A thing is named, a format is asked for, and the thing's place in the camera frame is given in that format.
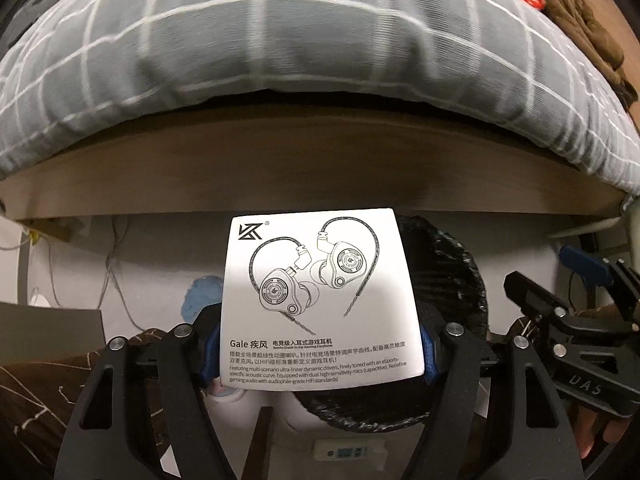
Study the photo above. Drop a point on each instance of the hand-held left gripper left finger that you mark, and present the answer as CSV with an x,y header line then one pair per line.
x,y
211,355

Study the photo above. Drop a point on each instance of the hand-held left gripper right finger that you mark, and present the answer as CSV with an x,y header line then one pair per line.
x,y
430,357

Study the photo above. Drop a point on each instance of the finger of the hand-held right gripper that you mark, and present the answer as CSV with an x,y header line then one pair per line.
x,y
582,262
535,297

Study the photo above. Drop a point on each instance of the black trash bin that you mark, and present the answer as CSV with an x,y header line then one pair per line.
x,y
450,270

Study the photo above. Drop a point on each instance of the white earphone box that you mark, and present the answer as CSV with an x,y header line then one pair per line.
x,y
320,305

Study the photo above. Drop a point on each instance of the person's right hand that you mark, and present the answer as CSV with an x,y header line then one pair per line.
x,y
600,432

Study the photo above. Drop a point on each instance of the blue fluffy cloth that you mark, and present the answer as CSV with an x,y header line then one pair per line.
x,y
200,297

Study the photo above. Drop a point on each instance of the white power strip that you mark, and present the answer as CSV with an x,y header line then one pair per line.
x,y
350,452

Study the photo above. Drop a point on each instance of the grey storage box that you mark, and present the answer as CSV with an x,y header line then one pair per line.
x,y
47,327

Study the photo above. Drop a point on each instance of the brown patterned cloth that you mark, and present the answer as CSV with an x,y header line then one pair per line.
x,y
45,410

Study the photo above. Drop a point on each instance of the brown fleece garment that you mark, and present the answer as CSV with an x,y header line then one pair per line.
x,y
580,15

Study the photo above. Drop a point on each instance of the grey checked bed sheet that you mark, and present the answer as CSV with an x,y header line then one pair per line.
x,y
280,35

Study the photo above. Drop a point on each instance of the wooden bed frame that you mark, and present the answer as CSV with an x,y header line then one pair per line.
x,y
320,160

